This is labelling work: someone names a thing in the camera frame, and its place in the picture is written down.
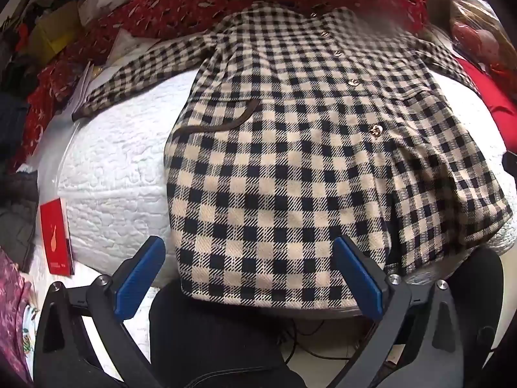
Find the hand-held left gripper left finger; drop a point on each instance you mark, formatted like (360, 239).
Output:
(137, 277)

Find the purple floral cloth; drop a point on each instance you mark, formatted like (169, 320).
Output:
(14, 307)

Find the white papers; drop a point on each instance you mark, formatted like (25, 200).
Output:
(125, 48)

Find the white quilted bed cover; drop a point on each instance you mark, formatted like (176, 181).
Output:
(121, 169)

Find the yellow cardboard box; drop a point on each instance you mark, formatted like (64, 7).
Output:
(54, 28)

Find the dark grey cloth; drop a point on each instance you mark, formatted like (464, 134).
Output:
(18, 218)

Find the white plastic bag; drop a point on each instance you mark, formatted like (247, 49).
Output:
(109, 0)

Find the person's black trousers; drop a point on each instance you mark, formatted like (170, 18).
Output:
(210, 331)

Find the plastic-wrapped red toy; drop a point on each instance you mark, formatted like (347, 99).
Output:
(480, 32)

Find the plain red cloth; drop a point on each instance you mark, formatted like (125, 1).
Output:
(492, 93)

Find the clear plastic bag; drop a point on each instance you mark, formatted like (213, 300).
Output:
(50, 169)

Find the red card packet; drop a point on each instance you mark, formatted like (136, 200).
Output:
(56, 234)

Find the dark navy cloth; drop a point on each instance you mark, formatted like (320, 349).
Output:
(12, 121)

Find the red star-print cloth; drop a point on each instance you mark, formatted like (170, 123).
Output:
(44, 101)

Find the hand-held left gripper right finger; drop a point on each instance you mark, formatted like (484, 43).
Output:
(359, 279)

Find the beige black checked coat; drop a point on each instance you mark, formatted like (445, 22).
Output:
(291, 161)

